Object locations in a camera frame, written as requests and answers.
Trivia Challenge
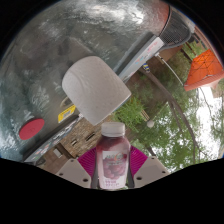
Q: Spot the pink juice bottle white cap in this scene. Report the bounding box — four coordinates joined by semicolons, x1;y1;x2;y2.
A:
95;121;131;191

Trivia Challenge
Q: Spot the grey woven patio chair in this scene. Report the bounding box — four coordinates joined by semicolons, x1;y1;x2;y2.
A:
158;4;194;48

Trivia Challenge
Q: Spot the green leafy tree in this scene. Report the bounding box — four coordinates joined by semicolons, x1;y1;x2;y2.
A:
133;49;224;168

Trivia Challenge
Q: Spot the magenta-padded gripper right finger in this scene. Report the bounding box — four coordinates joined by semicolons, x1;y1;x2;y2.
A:
128;146;170;188

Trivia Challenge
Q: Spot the white cup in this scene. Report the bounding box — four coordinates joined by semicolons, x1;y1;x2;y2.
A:
61;55;132;127

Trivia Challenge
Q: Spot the brown tape roll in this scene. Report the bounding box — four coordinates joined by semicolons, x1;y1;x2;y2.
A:
59;96;73;108

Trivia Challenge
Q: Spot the flat round red coaster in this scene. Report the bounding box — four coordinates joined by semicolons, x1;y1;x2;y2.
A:
18;117;46;141

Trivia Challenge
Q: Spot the orange patio umbrella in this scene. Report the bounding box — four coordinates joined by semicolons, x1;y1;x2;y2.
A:
156;48;224;93

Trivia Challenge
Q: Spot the globe lamp post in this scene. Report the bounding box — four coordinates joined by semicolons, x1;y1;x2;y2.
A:
139;109;156;129

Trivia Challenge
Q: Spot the yellow sticker card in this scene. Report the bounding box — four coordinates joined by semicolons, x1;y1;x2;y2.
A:
57;104;77;124

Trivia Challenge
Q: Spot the grey laptop with stickers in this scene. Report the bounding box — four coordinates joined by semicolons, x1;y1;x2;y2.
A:
117;34;165;83

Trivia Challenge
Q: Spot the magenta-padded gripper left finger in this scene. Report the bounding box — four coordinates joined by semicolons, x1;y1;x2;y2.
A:
55;147;99;189

